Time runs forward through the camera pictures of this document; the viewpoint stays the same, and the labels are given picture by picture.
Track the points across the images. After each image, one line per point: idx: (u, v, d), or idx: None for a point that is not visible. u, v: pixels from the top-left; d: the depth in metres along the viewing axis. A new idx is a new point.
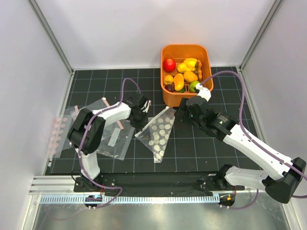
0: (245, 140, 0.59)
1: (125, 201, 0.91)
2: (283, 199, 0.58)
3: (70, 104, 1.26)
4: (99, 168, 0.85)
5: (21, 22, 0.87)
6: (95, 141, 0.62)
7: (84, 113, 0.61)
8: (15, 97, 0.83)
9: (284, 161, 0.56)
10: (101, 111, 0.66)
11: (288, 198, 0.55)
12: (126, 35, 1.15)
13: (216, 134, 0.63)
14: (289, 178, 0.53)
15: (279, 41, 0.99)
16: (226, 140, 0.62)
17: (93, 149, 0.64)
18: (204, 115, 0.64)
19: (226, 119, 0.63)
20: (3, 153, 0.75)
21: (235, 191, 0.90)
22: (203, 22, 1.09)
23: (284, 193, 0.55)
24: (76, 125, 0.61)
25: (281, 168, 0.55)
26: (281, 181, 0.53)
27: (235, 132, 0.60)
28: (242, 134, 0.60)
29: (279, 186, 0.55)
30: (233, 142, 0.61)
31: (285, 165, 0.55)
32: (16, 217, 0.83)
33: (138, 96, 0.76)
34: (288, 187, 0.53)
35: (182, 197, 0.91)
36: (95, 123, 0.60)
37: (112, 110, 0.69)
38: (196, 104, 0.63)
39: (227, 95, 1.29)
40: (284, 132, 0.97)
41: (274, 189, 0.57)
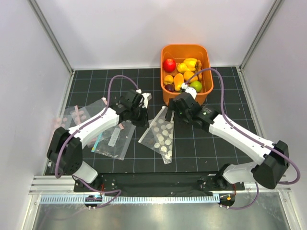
0: (228, 128, 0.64)
1: (125, 201, 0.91)
2: (270, 185, 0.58)
3: (70, 104, 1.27)
4: (96, 171, 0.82)
5: (21, 23, 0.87)
6: (73, 162, 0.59)
7: (59, 132, 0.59)
8: (16, 97, 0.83)
9: (264, 143, 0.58)
10: (79, 128, 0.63)
11: (274, 182, 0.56)
12: (126, 36, 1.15)
13: (201, 125, 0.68)
14: (270, 160, 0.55)
15: (279, 41, 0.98)
16: (212, 131, 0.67)
17: (73, 168, 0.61)
18: (190, 109, 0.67)
19: (210, 110, 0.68)
20: (3, 152, 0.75)
21: (235, 191, 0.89)
22: (203, 22, 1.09)
23: (269, 177, 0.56)
24: (53, 146, 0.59)
25: (262, 151, 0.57)
26: (264, 164, 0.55)
27: (218, 121, 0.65)
28: (225, 123, 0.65)
29: (263, 169, 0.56)
30: (218, 131, 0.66)
31: (265, 148, 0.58)
32: (16, 217, 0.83)
33: (131, 95, 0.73)
34: (269, 168, 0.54)
35: (182, 197, 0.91)
36: (70, 144, 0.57)
37: (95, 123, 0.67)
38: (181, 98, 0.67)
39: (227, 95, 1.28)
40: (284, 131, 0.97)
41: (260, 173, 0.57)
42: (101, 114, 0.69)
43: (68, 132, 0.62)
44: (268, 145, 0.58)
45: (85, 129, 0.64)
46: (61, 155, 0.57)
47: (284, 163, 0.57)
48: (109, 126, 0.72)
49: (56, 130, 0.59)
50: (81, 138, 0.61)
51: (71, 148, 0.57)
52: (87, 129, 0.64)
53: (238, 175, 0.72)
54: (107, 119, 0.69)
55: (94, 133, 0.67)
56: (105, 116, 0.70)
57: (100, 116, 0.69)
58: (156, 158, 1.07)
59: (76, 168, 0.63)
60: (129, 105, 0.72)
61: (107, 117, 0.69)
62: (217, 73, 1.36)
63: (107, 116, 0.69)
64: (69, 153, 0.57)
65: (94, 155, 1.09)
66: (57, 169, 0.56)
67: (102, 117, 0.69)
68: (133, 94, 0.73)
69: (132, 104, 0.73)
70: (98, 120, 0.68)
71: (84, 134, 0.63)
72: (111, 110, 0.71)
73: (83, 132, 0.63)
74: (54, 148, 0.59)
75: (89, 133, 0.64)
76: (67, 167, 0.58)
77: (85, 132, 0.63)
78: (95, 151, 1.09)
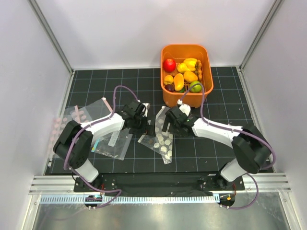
0: (204, 125, 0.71)
1: (125, 201, 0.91)
2: (253, 168, 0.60)
3: (70, 104, 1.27)
4: (97, 170, 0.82)
5: (21, 22, 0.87)
6: (81, 155, 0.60)
7: (71, 125, 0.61)
8: (15, 96, 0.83)
9: (233, 128, 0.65)
10: (90, 125, 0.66)
11: (251, 162, 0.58)
12: (126, 35, 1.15)
13: (187, 132, 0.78)
14: (239, 140, 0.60)
15: (279, 41, 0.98)
16: (196, 133, 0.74)
17: (79, 164, 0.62)
18: (178, 119, 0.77)
19: (192, 117, 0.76)
20: (3, 152, 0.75)
21: (235, 191, 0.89)
22: (204, 22, 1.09)
23: (244, 157, 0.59)
24: (62, 138, 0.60)
25: (231, 134, 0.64)
26: (233, 144, 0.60)
27: (198, 123, 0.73)
28: (203, 122, 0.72)
29: (238, 151, 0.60)
30: (200, 131, 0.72)
31: (234, 132, 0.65)
32: (16, 217, 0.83)
33: (135, 104, 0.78)
34: (239, 148, 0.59)
35: (182, 197, 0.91)
36: (82, 136, 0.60)
37: (103, 122, 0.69)
38: (169, 110, 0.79)
39: (227, 95, 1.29)
40: (284, 131, 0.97)
41: (240, 157, 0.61)
42: (109, 116, 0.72)
43: (79, 125, 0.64)
44: (236, 129, 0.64)
45: (95, 126, 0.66)
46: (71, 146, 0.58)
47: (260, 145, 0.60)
48: (113, 129, 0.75)
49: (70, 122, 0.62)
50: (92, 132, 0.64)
51: (82, 140, 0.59)
52: (96, 126, 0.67)
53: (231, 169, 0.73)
54: (114, 120, 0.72)
55: (101, 132, 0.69)
56: (113, 119, 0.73)
57: (109, 117, 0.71)
58: (156, 158, 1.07)
59: (79, 165, 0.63)
60: (133, 113, 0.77)
61: (114, 120, 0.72)
62: (217, 73, 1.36)
63: (115, 119, 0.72)
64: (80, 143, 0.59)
65: (94, 155, 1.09)
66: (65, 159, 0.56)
67: (110, 119, 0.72)
68: (137, 103, 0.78)
69: (135, 113, 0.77)
70: (106, 120, 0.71)
71: (94, 130, 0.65)
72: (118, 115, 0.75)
73: (93, 128, 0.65)
74: (64, 139, 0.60)
75: (99, 131, 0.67)
76: (74, 160, 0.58)
77: (95, 129, 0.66)
78: (95, 151, 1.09)
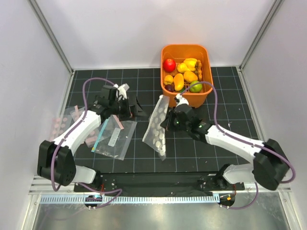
0: (220, 135, 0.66)
1: (125, 201, 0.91)
2: (272, 185, 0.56)
3: (70, 104, 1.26)
4: (93, 169, 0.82)
5: (21, 22, 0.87)
6: (67, 172, 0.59)
7: (45, 146, 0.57)
8: (15, 96, 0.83)
9: (254, 143, 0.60)
10: (64, 138, 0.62)
11: (273, 181, 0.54)
12: (126, 35, 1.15)
13: (199, 138, 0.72)
14: (261, 157, 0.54)
15: (279, 41, 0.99)
16: (209, 142, 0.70)
17: (68, 177, 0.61)
18: (190, 121, 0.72)
19: (205, 124, 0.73)
20: (3, 152, 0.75)
21: (235, 190, 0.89)
22: (204, 22, 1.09)
23: (265, 175, 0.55)
24: (41, 162, 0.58)
25: (252, 150, 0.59)
26: (253, 161, 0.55)
27: (212, 131, 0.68)
28: (218, 131, 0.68)
29: (257, 168, 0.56)
30: (214, 140, 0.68)
31: (255, 147, 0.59)
32: (16, 217, 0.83)
33: (105, 92, 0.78)
34: (263, 166, 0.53)
35: (182, 197, 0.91)
36: (60, 156, 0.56)
37: (77, 128, 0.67)
38: (183, 111, 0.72)
39: (227, 95, 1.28)
40: (283, 131, 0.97)
41: (257, 174, 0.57)
42: (82, 118, 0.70)
43: (53, 143, 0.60)
44: (257, 144, 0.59)
45: (70, 136, 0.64)
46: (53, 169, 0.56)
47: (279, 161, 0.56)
48: (92, 128, 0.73)
49: (41, 145, 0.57)
50: (70, 146, 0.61)
51: (62, 160, 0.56)
52: (72, 136, 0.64)
53: (239, 176, 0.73)
54: (88, 121, 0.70)
55: (80, 138, 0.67)
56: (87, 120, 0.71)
57: (82, 120, 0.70)
58: (156, 158, 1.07)
59: (71, 177, 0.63)
60: (106, 102, 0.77)
61: (88, 119, 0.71)
62: (217, 73, 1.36)
63: (88, 119, 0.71)
64: (62, 165, 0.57)
65: (94, 155, 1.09)
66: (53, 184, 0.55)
67: (84, 121, 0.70)
68: (107, 91, 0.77)
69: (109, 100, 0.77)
70: (80, 124, 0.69)
71: (71, 142, 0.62)
72: (92, 113, 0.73)
73: (69, 140, 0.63)
74: (44, 163, 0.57)
75: (76, 139, 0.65)
76: (62, 179, 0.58)
77: (71, 139, 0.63)
78: (95, 151, 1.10)
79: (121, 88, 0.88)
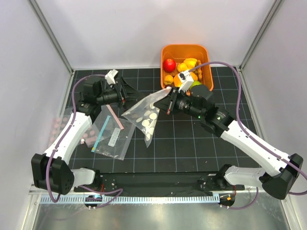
0: (243, 136, 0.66)
1: (125, 201, 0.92)
2: (279, 196, 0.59)
3: (70, 104, 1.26)
4: (92, 170, 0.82)
5: (21, 22, 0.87)
6: (65, 180, 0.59)
7: (37, 160, 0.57)
8: (15, 96, 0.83)
9: (281, 157, 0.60)
10: (55, 149, 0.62)
11: (284, 194, 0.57)
12: (126, 35, 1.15)
13: (214, 130, 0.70)
14: (286, 174, 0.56)
15: (279, 41, 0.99)
16: (223, 136, 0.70)
17: (67, 186, 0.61)
18: (206, 109, 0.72)
19: (224, 115, 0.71)
20: (3, 152, 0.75)
21: (235, 191, 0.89)
22: (204, 22, 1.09)
23: (280, 188, 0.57)
24: (37, 175, 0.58)
25: (278, 165, 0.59)
26: (278, 177, 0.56)
27: (233, 129, 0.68)
28: (240, 131, 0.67)
29: (276, 181, 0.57)
30: (232, 139, 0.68)
31: (282, 161, 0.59)
32: (16, 217, 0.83)
33: (87, 88, 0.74)
34: (285, 183, 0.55)
35: (182, 197, 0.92)
36: (53, 167, 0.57)
37: (68, 134, 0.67)
38: (203, 97, 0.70)
39: (227, 95, 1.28)
40: (283, 132, 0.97)
41: (271, 184, 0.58)
42: (71, 122, 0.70)
43: (45, 155, 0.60)
44: (284, 159, 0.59)
45: (62, 145, 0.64)
46: (48, 180, 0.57)
47: (296, 177, 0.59)
48: (85, 129, 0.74)
49: (32, 159, 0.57)
50: (62, 156, 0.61)
51: (56, 171, 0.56)
52: (63, 144, 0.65)
53: (242, 178, 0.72)
54: (77, 126, 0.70)
55: (73, 144, 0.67)
56: (76, 123, 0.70)
57: (71, 124, 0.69)
58: (156, 158, 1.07)
59: (70, 185, 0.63)
60: (93, 98, 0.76)
61: (77, 122, 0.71)
62: (217, 73, 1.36)
63: (78, 122, 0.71)
64: (58, 174, 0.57)
65: (94, 155, 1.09)
66: (50, 195, 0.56)
67: (74, 125, 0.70)
68: (89, 87, 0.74)
69: (94, 95, 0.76)
70: (70, 129, 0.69)
71: (62, 151, 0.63)
72: (81, 114, 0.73)
73: (61, 151, 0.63)
74: (40, 175, 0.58)
75: (68, 146, 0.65)
76: (60, 189, 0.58)
77: (63, 148, 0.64)
78: (95, 151, 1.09)
79: (108, 74, 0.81)
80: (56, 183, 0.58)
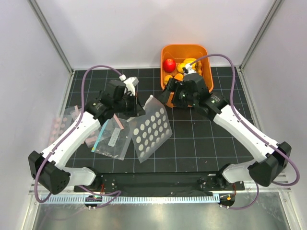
0: (234, 120, 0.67)
1: (125, 201, 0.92)
2: (264, 183, 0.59)
3: (70, 104, 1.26)
4: (93, 173, 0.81)
5: (21, 22, 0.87)
6: (57, 183, 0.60)
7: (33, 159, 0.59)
8: (15, 96, 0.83)
9: (269, 143, 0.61)
10: (52, 152, 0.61)
11: (268, 181, 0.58)
12: (126, 35, 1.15)
13: (207, 112, 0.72)
14: (271, 159, 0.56)
15: (279, 41, 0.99)
16: (216, 120, 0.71)
17: (60, 186, 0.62)
18: (198, 92, 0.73)
19: (218, 99, 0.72)
20: (3, 152, 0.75)
21: (235, 190, 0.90)
22: (203, 22, 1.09)
23: (265, 174, 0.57)
24: (33, 169, 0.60)
25: (265, 150, 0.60)
26: (264, 162, 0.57)
27: (226, 112, 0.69)
28: (233, 115, 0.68)
29: (261, 167, 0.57)
30: (223, 121, 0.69)
31: (269, 147, 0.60)
32: (16, 217, 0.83)
33: (110, 88, 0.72)
34: (269, 168, 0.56)
35: (182, 197, 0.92)
36: (45, 171, 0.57)
37: (70, 137, 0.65)
38: (193, 80, 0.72)
39: (228, 94, 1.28)
40: (282, 132, 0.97)
41: (257, 171, 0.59)
42: (76, 124, 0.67)
43: (42, 156, 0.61)
44: (272, 144, 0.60)
45: (60, 148, 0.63)
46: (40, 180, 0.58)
47: (282, 164, 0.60)
48: (91, 132, 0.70)
49: (30, 156, 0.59)
50: (56, 161, 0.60)
51: (47, 174, 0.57)
52: (61, 148, 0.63)
53: (238, 173, 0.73)
54: (81, 130, 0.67)
55: (72, 148, 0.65)
56: (81, 126, 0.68)
57: (76, 126, 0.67)
58: (156, 158, 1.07)
59: (64, 185, 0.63)
60: (111, 101, 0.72)
61: (83, 125, 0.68)
62: (218, 73, 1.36)
63: (83, 125, 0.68)
64: (49, 177, 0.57)
65: (94, 155, 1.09)
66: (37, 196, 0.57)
67: (78, 127, 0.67)
68: (112, 88, 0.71)
69: (112, 99, 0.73)
70: (74, 132, 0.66)
71: (58, 155, 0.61)
72: (89, 116, 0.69)
73: (57, 154, 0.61)
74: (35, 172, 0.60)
75: (65, 151, 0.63)
76: (51, 190, 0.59)
77: (60, 152, 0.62)
78: (95, 151, 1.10)
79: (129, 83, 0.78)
80: (48, 184, 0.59)
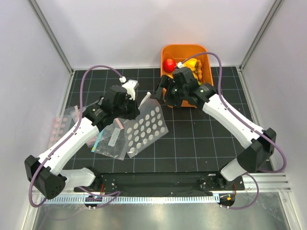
0: (222, 109, 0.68)
1: (125, 201, 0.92)
2: (252, 169, 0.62)
3: (70, 104, 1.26)
4: (92, 174, 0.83)
5: (21, 22, 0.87)
6: (52, 188, 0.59)
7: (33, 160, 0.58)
8: (15, 95, 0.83)
9: (254, 128, 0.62)
10: (48, 158, 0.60)
11: (254, 166, 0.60)
12: (126, 35, 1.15)
13: (196, 102, 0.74)
14: (256, 144, 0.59)
15: (279, 42, 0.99)
16: (205, 109, 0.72)
17: (55, 192, 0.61)
18: (187, 84, 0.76)
19: (207, 89, 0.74)
20: (3, 152, 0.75)
21: (235, 190, 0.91)
22: (203, 22, 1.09)
23: (251, 159, 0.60)
24: (29, 172, 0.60)
25: (250, 135, 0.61)
26: (249, 147, 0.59)
27: (213, 101, 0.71)
28: (220, 104, 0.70)
29: (248, 153, 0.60)
30: (210, 110, 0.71)
31: (254, 132, 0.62)
32: (16, 217, 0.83)
33: (111, 94, 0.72)
34: (254, 152, 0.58)
35: (182, 197, 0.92)
36: (40, 176, 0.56)
37: (67, 143, 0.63)
38: (181, 73, 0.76)
39: (228, 95, 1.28)
40: (282, 132, 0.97)
41: (244, 156, 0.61)
42: (74, 130, 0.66)
43: (38, 160, 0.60)
44: (257, 130, 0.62)
45: (56, 154, 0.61)
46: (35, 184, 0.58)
47: (268, 150, 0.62)
48: (89, 138, 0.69)
49: (27, 159, 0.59)
50: (52, 167, 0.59)
51: (41, 179, 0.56)
52: (57, 154, 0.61)
53: (233, 169, 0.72)
54: (78, 135, 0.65)
55: (69, 155, 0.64)
56: (79, 132, 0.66)
57: (73, 132, 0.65)
58: (156, 158, 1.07)
59: (59, 190, 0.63)
60: (111, 107, 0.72)
61: (81, 131, 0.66)
62: (218, 73, 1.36)
63: (81, 131, 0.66)
64: (42, 181, 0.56)
65: (94, 155, 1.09)
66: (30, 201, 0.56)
67: (76, 133, 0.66)
68: (113, 94, 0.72)
69: (112, 105, 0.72)
70: (71, 138, 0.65)
71: (54, 161, 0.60)
72: (88, 122, 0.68)
73: (53, 160, 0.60)
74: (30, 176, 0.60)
75: (62, 157, 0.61)
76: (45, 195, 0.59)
77: (56, 158, 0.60)
78: (95, 151, 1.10)
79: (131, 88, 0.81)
80: (42, 189, 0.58)
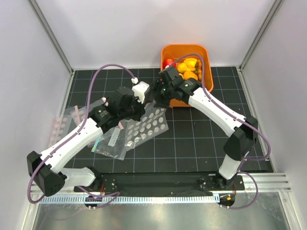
0: (206, 100, 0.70)
1: (125, 201, 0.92)
2: (237, 157, 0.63)
3: (70, 104, 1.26)
4: (92, 174, 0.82)
5: (21, 22, 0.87)
6: (51, 186, 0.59)
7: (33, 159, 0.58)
8: (15, 95, 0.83)
9: (237, 118, 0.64)
10: (50, 155, 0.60)
11: (240, 154, 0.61)
12: (126, 35, 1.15)
13: (182, 97, 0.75)
14: (239, 131, 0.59)
15: (279, 42, 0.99)
16: (190, 102, 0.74)
17: (53, 189, 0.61)
18: (172, 81, 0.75)
19: (192, 83, 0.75)
20: (3, 152, 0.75)
21: (235, 190, 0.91)
22: (203, 22, 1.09)
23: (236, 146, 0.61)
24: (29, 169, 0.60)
25: (233, 124, 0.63)
26: (232, 135, 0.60)
27: (197, 94, 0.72)
28: (204, 96, 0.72)
29: (231, 141, 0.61)
30: (195, 102, 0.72)
31: (237, 121, 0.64)
32: (16, 217, 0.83)
33: (116, 96, 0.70)
34: (237, 140, 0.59)
35: (182, 197, 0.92)
36: (40, 174, 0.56)
37: (70, 142, 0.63)
38: (165, 70, 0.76)
39: (227, 95, 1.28)
40: (282, 132, 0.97)
41: (229, 144, 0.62)
42: (77, 130, 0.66)
43: (40, 157, 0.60)
44: (239, 119, 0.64)
45: (58, 153, 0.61)
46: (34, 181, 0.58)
47: (252, 137, 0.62)
48: (92, 138, 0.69)
49: (29, 156, 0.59)
50: (52, 165, 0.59)
51: (41, 177, 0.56)
52: (59, 152, 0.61)
53: (226, 164, 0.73)
54: (82, 136, 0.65)
55: (71, 154, 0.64)
56: (83, 132, 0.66)
57: (77, 132, 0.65)
58: (156, 158, 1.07)
59: (58, 188, 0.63)
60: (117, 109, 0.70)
61: (85, 131, 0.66)
62: (218, 73, 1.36)
63: (85, 131, 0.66)
64: (42, 179, 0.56)
65: (94, 155, 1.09)
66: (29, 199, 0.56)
67: (79, 133, 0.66)
68: (119, 96, 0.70)
69: (118, 108, 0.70)
70: (75, 137, 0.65)
71: (55, 160, 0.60)
72: (91, 124, 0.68)
73: (54, 158, 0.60)
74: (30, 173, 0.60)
75: (64, 156, 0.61)
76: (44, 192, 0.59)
77: (57, 157, 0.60)
78: (95, 151, 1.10)
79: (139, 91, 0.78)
80: (42, 187, 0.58)
